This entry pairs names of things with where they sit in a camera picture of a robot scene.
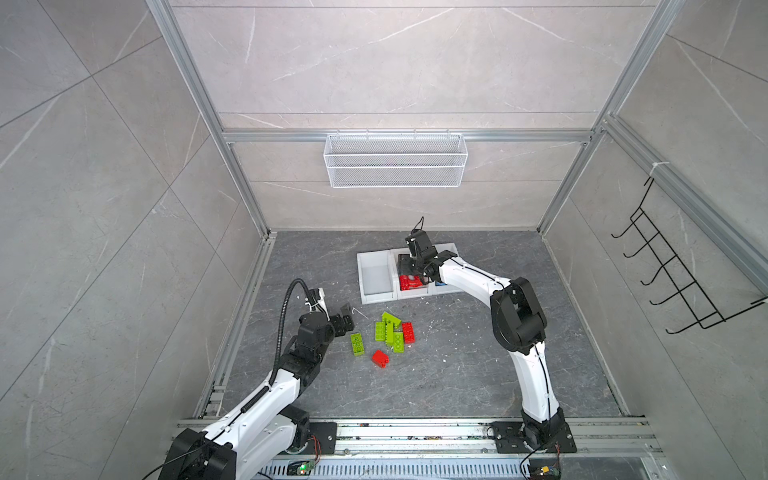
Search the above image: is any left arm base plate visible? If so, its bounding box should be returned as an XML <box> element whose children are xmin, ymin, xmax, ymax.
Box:
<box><xmin>286</xmin><ymin>421</ymin><xmax>338</xmax><ymax>456</ymax></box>

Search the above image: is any white three-compartment bin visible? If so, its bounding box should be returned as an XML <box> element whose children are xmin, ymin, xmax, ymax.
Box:
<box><xmin>357</xmin><ymin>247</ymin><xmax>461</xmax><ymax>305</ymax></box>

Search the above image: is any white wire mesh basket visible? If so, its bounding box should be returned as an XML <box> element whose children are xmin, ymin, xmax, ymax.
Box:
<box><xmin>323</xmin><ymin>133</ymin><xmax>469</xmax><ymax>188</ymax></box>

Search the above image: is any green lego brick cluster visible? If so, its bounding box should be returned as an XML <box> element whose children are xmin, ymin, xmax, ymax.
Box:
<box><xmin>374</xmin><ymin>312</ymin><xmax>405</xmax><ymax>353</ymax></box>

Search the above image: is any black wire hook rack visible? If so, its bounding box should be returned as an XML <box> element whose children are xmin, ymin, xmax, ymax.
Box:
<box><xmin>611</xmin><ymin>177</ymin><xmax>767</xmax><ymax>335</ymax></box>

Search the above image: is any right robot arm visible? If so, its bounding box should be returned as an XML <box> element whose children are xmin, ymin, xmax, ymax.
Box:
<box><xmin>398</xmin><ymin>226</ymin><xmax>567</xmax><ymax>451</ymax></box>

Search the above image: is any red arch lego piece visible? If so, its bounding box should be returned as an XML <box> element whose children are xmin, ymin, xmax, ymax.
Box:
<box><xmin>399</xmin><ymin>275</ymin><xmax>426</xmax><ymax>291</ymax></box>

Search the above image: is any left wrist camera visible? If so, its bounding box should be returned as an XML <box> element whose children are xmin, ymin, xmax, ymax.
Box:
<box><xmin>307</xmin><ymin>288</ymin><xmax>328</xmax><ymax>317</ymax></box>

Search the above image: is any red small lego brick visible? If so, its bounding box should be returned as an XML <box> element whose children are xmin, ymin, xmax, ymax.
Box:
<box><xmin>371</xmin><ymin>350</ymin><xmax>389</xmax><ymax>368</ymax></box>

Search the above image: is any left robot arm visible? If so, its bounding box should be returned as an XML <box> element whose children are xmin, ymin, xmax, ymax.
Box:
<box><xmin>159</xmin><ymin>304</ymin><xmax>354</xmax><ymax>479</ymax></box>

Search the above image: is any black corrugated cable hose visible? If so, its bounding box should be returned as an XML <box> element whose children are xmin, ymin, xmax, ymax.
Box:
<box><xmin>268</xmin><ymin>277</ymin><xmax>317</xmax><ymax>388</ymax></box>

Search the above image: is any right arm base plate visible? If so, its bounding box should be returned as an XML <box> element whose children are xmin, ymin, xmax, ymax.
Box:
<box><xmin>486</xmin><ymin>421</ymin><xmax>578</xmax><ymax>454</ymax></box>

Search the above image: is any aluminium rail frame front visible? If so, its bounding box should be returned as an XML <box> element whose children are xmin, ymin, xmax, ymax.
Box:
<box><xmin>178</xmin><ymin>417</ymin><xmax>676</xmax><ymax>479</ymax></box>

